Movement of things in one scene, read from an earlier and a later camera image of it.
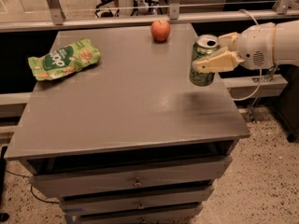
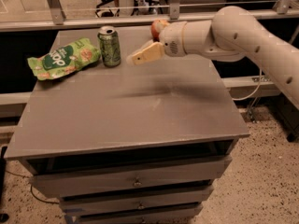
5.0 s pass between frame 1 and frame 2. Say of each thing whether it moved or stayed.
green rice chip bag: stayed
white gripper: moved
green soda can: moved
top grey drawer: stayed
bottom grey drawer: stayed
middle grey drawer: stayed
